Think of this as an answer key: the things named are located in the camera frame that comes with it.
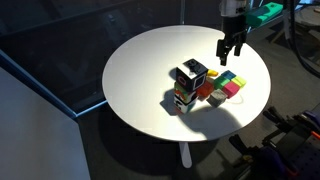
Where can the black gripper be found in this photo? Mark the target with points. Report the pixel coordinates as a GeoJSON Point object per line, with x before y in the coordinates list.
{"type": "Point", "coordinates": [234, 30]}

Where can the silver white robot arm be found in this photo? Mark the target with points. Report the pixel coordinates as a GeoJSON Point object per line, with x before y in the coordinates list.
{"type": "Point", "coordinates": [233, 7]}

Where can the blue block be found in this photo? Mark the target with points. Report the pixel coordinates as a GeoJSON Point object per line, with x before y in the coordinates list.
{"type": "Point", "coordinates": [228, 74]}

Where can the yellow-green block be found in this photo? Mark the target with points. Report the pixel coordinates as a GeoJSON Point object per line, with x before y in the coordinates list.
{"type": "Point", "coordinates": [239, 81]}

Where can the green block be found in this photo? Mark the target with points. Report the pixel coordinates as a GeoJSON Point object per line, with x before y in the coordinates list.
{"type": "Point", "coordinates": [221, 82]}

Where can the magenta block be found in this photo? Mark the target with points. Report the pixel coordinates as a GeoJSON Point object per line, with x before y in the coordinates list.
{"type": "Point", "coordinates": [230, 89]}

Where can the orange block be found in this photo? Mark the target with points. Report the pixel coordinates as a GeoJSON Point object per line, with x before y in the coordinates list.
{"type": "Point", "coordinates": [205, 89]}

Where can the grey block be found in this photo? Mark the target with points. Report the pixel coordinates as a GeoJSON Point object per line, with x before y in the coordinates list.
{"type": "Point", "coordinates": [217, 97]}

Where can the orange green printed cube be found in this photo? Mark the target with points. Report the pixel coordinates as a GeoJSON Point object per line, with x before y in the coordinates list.
{"type": "Point", "coordinates": [183, 93]}

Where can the white teal printed cube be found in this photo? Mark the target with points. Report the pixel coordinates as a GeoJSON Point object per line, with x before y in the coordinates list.
{"type": "Point", "coordinates": [184, 106]}

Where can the black bar clamp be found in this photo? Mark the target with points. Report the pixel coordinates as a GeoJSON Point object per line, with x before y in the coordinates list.
{"type": "Point", "coordinates": [278, 118]}

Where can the wooden chair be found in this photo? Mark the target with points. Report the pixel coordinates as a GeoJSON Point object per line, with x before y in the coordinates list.
{"type": "Point", "coordinates": [308, 20]}

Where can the white table base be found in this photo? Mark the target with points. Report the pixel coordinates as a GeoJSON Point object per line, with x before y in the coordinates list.
{"type": "Point", "coordinates": [185, 155]}

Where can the purple clamp with orange trigger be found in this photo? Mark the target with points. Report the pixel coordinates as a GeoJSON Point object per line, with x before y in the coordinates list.
{"type": "Point", "coordinates": [273, 160]}

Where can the perforated metal board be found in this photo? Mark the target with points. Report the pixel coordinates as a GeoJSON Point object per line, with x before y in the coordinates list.
{"type": "Point", "coordinates": [306, 156]}

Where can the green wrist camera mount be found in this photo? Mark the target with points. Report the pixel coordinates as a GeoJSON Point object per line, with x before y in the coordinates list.
{"type": "Point", "coordinates": [265, 14]}

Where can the blue window frame rail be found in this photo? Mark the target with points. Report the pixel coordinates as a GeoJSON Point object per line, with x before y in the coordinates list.
{"type": "Point", "coordinates": [43, 91]}

